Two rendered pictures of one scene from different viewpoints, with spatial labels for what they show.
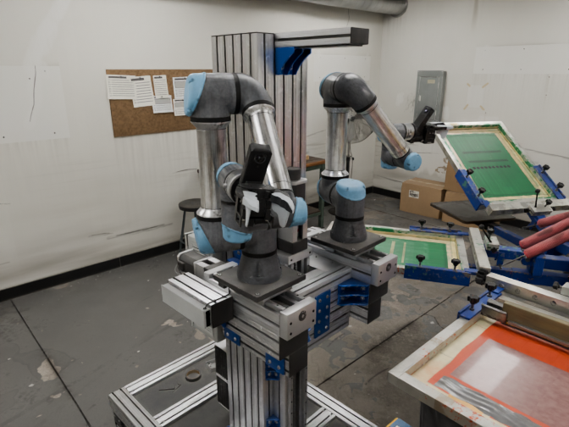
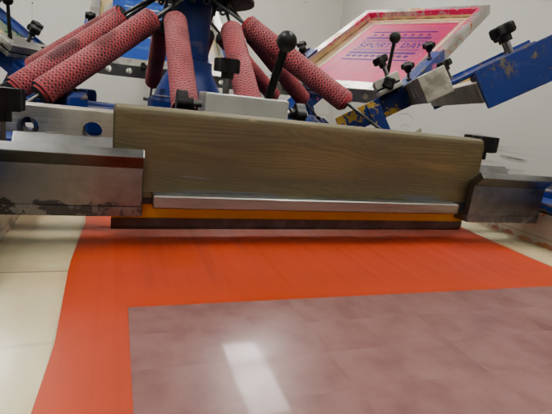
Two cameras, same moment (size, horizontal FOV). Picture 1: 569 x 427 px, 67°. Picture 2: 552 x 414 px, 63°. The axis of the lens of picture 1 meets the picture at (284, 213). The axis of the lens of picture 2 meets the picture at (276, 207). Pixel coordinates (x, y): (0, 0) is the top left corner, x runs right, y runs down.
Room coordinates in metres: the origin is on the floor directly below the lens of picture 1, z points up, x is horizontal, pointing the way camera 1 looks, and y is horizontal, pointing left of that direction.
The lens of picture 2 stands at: (1.25, -0.59, 1.07)
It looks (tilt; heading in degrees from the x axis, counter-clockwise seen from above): 13 degrees down; 292
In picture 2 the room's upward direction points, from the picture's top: 6 degrees clockwise
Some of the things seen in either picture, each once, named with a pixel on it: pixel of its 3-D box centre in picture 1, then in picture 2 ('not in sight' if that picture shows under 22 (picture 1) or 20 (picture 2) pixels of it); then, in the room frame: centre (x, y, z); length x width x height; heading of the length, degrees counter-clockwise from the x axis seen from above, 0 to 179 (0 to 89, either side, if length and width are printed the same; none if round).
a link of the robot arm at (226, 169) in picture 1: (234, 180); not in sight; (1.03, 0.12, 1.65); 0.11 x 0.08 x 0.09; 20
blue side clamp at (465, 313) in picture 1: (479, 308); not in sight; (1.59, -0.81, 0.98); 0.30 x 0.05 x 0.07; 132
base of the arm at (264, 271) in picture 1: (259, 260); not in sight; (1.32, 0.08, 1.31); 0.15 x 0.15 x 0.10
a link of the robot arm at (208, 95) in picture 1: (213, 168); not in sight; (1.28, 0.21, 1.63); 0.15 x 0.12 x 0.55; 110
